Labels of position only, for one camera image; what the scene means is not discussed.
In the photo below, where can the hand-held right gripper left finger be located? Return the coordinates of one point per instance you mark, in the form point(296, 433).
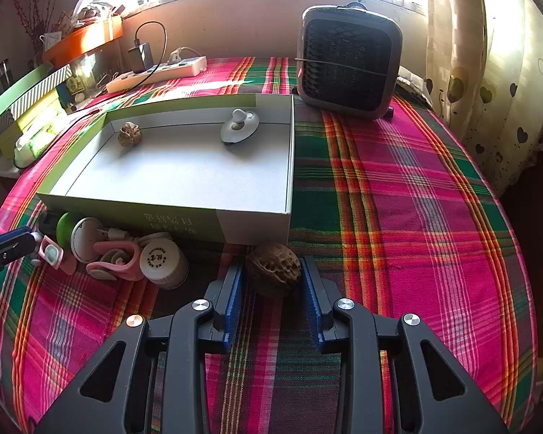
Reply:
point(234, 307)

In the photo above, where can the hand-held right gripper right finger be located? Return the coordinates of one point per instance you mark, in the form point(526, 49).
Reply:
point(311, 307)

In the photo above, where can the small black object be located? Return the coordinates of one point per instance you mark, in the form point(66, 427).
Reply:
point(47, 222)

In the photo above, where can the small pink and white object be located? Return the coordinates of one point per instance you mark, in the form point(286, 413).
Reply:
point(52, 255)

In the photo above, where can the large brown walnut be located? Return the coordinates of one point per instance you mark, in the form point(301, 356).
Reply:
point(273, 271)

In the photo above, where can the white round disc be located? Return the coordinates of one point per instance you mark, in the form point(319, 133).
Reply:
point(83, 239)

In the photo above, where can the white bottle cap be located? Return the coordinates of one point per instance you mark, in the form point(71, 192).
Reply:
point(160, 260)

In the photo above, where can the pink clip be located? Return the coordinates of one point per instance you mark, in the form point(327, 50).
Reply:
point(100, 247)

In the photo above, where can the white and green cardboard box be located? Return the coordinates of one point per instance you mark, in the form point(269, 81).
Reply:
point(185, 167)

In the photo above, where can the green round object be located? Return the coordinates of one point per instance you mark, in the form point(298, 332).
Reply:
point(65, 230)

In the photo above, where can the green tissue pack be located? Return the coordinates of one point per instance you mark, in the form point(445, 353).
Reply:
point(40, 142)

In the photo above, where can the yellow-green box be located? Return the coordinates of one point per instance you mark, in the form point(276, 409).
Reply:
point(43, 110)

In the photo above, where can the green striped box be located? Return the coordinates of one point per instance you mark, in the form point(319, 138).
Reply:
point(27, 92)

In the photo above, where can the plaid cloth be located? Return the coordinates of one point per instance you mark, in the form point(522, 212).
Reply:
point(411, 190)

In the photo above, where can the small brown walnut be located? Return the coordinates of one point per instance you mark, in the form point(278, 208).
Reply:
point(130, 134)

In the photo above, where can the glass jar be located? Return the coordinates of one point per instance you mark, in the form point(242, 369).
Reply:
point(2, 73)

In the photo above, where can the grey round knob lid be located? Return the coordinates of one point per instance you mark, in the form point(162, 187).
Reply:
point(239, 129)

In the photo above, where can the white mug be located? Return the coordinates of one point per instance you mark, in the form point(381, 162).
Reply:
point(50, 41)

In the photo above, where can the orange box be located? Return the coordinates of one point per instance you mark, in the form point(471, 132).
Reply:
point(81, 38)

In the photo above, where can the dried red branches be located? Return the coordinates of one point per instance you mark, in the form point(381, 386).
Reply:
point(27, 18)

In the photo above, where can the black charger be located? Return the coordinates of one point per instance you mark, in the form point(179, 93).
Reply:
point(140, 58)

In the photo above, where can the white power strip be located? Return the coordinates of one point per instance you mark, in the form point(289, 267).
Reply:
point(176, 70)

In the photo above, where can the white plug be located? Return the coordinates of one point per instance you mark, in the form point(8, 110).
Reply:
point(175, 56)

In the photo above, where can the grey space heater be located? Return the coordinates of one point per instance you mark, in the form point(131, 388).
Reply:
point(348, 58)

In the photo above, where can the heart print curtain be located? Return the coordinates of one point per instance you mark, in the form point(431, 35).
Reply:
point(493, 77)

